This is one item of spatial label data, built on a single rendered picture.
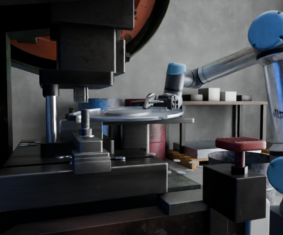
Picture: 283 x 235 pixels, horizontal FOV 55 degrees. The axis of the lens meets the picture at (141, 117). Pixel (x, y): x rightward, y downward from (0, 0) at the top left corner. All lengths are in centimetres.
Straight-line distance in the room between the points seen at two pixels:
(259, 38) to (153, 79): 351
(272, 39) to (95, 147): 60
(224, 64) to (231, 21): 412
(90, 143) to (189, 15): 439
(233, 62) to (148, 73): 326
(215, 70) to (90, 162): 78
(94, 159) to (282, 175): 57
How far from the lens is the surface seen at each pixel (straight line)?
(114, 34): 66
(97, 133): 64
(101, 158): 47
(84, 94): 68
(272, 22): 89
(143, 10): 115
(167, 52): 447
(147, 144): 70
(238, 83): 514
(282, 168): 87
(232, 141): 45
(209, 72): 114
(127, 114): 67
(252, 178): 47
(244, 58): 108
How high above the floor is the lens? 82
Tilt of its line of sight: 3 degrees down
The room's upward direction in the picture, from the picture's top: straight up
